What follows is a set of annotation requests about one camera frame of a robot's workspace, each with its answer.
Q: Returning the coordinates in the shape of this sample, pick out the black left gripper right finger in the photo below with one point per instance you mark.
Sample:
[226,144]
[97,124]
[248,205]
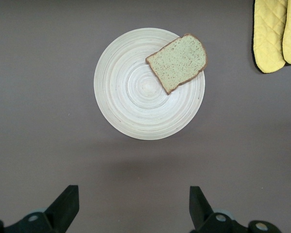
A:
[203,216]

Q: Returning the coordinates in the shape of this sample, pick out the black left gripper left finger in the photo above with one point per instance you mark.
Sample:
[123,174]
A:
[60,213]

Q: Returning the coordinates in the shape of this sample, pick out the round light wooden plate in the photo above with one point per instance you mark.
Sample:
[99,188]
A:
[135,97]

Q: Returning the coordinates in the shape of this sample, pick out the slice of brown-crust bread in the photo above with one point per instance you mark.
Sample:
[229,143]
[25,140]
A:
[179,60]

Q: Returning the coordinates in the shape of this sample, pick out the yellow quilted mitt black loop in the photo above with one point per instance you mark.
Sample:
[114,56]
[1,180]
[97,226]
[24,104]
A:
[266,36]

